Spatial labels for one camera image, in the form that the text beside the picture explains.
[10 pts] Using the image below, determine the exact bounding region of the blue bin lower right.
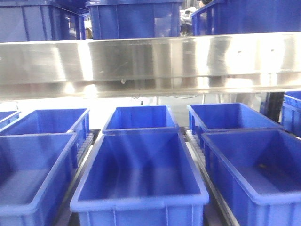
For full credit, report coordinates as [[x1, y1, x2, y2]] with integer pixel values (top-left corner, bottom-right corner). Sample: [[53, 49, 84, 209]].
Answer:
[[202, 129, 301, 226]]

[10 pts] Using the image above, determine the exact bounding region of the blue bin rear centre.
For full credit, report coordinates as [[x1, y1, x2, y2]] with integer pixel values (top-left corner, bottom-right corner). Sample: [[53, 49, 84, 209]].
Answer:
[[103, 105, 179, 135]]

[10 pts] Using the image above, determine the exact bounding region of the blue bin rear left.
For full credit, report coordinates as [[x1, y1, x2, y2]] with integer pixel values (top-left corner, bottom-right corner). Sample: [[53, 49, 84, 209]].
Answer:
[[0, 108, 89, 148]]

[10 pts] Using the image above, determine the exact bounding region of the blue bin rear right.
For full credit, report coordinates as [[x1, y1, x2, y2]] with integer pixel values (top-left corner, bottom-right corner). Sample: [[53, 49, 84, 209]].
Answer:
[[187, 103, 284, 146]]

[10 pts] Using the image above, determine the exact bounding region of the blue bin far right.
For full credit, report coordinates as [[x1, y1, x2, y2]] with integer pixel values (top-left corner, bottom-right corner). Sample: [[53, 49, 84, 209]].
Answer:
[[281, 91, 301, 137]]

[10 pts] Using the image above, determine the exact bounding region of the blue bin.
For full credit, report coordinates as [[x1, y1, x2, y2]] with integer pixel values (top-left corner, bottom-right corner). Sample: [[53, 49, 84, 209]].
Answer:
[[281, 91, 301, 137], [0, 133, 77, 226], [71, 131, 209, 226], [0, 108, 89, 148], [0, 0, 86, 42], [191, 0, 301, 36], [103, 105, 179, 135], [202, 129, 301, 226], [187, 103, 284, 146], [86, 0, 183, 40]]

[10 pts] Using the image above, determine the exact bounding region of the stainless steel shelf beam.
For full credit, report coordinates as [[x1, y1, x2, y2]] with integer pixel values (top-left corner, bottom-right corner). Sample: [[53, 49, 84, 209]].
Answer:
[[0, 32, 301, 100]]

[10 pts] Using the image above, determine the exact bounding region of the blue bin upper right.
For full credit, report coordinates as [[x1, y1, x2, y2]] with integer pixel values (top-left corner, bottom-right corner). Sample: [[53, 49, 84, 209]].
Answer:
[[191, 0, 301, 36]]

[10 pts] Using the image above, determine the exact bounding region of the blue bin lower left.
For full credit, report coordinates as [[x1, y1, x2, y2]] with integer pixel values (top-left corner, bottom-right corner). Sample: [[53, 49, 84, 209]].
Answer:
[[0, 133, 77, 226]]

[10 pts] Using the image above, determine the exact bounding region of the white roller track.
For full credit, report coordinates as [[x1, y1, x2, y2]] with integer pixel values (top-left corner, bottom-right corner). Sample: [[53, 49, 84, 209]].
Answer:
[[185, 130, 239, 226]]

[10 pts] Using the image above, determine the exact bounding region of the blue bin lower centre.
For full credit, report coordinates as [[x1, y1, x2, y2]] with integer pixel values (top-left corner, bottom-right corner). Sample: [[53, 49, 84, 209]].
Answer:
[[71, 131, 209, 226]]

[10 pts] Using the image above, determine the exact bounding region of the blue bin upper centre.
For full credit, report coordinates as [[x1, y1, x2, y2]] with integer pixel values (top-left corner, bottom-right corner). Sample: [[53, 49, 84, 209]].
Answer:
[[86, 0, 183, 40]]

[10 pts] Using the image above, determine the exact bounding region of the blue bin upper left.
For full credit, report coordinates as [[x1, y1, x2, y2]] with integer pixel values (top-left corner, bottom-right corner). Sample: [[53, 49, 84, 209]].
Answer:
[[0, 0, 86, 42]]

